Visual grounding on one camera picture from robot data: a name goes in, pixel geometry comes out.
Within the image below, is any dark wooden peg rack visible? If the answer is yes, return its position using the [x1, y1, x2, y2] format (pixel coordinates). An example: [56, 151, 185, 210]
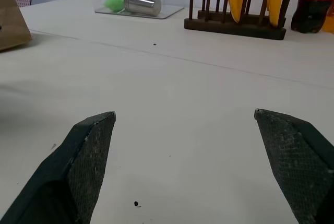
[184, 0, 296, 41]

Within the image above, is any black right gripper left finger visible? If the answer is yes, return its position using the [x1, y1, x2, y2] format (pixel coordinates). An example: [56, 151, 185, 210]
[0, 111, 117, 224]

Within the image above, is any cola bottle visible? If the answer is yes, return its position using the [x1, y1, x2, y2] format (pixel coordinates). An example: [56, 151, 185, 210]
[290, 0, 334, 34]

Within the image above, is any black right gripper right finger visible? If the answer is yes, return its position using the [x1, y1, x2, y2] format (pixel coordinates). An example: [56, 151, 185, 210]
[254, 108, 334, 224]

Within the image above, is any green fuzzy ball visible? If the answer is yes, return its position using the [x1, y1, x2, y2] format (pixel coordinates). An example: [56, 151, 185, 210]
[103, 0, 126, 13]

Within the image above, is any steel shaker cup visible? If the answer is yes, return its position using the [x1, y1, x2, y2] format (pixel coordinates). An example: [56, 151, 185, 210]
[123, 0, 162, 16]

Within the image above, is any orange drink bottle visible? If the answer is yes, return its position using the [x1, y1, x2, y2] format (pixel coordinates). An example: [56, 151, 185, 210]
[323, 0, 334, 34]

